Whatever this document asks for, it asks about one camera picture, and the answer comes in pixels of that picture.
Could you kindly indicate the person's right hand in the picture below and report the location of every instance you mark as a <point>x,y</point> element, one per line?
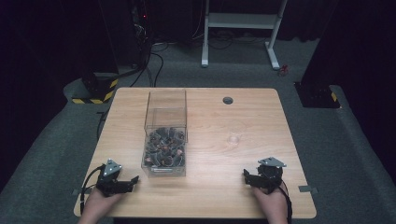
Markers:
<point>271,202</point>

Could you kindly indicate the clear plastic container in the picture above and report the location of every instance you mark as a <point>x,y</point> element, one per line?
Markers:
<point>164,152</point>

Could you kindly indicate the black yellow striped stand base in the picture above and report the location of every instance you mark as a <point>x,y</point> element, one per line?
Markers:
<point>98,90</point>

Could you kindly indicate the small clear plastic lid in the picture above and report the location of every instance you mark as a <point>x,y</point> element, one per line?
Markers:
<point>233,139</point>

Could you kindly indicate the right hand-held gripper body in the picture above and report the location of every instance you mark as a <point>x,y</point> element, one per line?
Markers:
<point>269,174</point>

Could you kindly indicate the tall clear plastic box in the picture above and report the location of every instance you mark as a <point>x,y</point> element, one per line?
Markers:
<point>166,107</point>

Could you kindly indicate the grey tape strip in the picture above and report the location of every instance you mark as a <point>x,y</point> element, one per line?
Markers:
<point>308,188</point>
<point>77,191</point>

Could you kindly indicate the dark equipment rack red light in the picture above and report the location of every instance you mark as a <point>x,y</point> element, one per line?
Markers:
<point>141,18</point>

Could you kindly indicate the person's left hand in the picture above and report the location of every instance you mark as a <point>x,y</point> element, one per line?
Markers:
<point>99,202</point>

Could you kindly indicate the pile of dark small pieces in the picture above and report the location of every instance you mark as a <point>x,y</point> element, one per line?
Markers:
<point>165,147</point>

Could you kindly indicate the black stand base yellow tape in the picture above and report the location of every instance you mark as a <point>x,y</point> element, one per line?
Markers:
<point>317,95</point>

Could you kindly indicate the white metal stand frame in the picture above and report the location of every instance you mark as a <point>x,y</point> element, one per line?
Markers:
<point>241,20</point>

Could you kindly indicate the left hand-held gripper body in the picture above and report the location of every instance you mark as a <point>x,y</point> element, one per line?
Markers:
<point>108,182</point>

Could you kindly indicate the small red object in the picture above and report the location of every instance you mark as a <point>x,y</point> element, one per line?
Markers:
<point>282,70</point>

